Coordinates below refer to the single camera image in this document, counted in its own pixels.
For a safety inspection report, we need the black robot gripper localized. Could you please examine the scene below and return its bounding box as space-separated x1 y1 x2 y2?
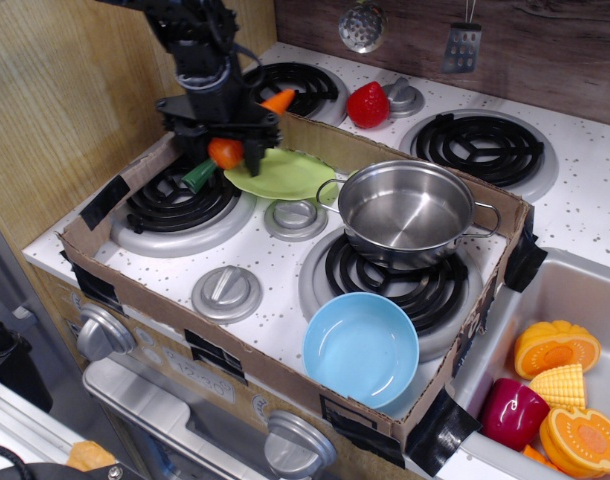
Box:
156 69 281 177

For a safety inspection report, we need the orange toy carrot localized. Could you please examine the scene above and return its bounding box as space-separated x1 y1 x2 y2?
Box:
181 89 296 193

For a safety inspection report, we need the light green plastic plate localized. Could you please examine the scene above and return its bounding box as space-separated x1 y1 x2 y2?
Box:
224 148 335 201

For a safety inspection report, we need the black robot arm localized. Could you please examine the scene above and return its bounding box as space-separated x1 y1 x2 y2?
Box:
111 1 281 176

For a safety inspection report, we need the front left black burner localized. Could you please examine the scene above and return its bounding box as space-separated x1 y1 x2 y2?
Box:
111 154 256 258

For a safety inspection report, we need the black burner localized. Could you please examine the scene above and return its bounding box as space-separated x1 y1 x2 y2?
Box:
243 62 349 127
298 228 483 363
400 109 559 203
111 154 256 258

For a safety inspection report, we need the silver stovetop knob centre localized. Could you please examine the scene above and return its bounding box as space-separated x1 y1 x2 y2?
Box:
264 200 328 242

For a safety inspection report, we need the silver stovetop knob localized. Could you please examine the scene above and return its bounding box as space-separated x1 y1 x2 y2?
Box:
191 265 263 324
383 78 425 119
264 200 328 242

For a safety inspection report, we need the back left black burner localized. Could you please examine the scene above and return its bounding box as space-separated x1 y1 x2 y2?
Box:
243 62 349 127

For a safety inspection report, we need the silver stovetop knob front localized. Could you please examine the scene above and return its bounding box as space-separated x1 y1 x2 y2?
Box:
191 265 263 324

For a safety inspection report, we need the red toy strawberry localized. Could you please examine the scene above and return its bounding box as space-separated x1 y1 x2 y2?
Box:
346 82 390 129

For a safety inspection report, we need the hanging metal strainer ladle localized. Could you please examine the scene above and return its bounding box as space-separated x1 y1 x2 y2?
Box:
338 1 388 54

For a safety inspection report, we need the silver stovetop knob back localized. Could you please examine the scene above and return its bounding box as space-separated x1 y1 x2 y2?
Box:
383 78 425 119

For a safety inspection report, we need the stainless steel pot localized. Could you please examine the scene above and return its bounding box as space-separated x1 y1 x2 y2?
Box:
315 160 502 271

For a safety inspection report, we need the silver oven knob left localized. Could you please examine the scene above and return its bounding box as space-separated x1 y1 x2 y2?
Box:
77 303 136 361

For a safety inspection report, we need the silver oven knob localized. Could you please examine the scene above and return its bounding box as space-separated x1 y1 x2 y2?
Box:
264 410 337 479
77 303 136 361

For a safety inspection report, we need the light blue plastic bowl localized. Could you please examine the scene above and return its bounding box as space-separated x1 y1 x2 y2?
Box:
302 292 420 413

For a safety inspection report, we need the hanging metal slotted spatula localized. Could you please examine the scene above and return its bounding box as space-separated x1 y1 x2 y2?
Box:
441 0 482 75

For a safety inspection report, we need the back right black burner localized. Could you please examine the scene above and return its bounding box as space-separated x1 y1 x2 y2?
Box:
400 109 559 203

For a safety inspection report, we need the front right black burner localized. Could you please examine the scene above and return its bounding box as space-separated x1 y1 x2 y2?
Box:
298 228 483 363

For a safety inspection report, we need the black device left edge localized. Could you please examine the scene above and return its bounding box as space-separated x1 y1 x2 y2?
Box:
0 321 53 413

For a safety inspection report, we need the silver oven knob right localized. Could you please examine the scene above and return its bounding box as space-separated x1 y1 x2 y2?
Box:
264 410 337 479

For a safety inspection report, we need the brown cardboard fence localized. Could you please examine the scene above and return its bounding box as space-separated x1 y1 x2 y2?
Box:
61 115 546 479

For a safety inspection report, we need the orange object bottom left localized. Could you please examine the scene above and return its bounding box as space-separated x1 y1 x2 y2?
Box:
65 440 116 472

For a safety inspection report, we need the silver metal sink basin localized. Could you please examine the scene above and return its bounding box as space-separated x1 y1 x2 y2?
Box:
436 249 610 479

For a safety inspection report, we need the orange toy pumpkin half upper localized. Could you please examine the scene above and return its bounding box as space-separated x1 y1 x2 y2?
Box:
514 320 602 380

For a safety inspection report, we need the orange toy pumpkin half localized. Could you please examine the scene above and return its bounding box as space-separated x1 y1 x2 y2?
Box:
514 320 602 380
539 407 610 479

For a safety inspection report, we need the dark red toy pepper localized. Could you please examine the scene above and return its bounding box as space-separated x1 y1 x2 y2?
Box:
479 378 550 451

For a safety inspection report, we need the yellow toy corn piece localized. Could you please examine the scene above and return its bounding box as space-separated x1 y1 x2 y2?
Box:
528 364 587 409

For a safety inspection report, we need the small orange toy piece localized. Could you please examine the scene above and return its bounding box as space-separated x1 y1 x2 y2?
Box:
522 445 560 472

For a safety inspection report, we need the orange toy pumpkin half lower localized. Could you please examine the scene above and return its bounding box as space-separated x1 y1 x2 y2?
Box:
539 407 610 479

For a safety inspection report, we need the silver oven door handle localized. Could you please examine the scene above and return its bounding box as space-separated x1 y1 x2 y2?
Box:
83 358 272 479

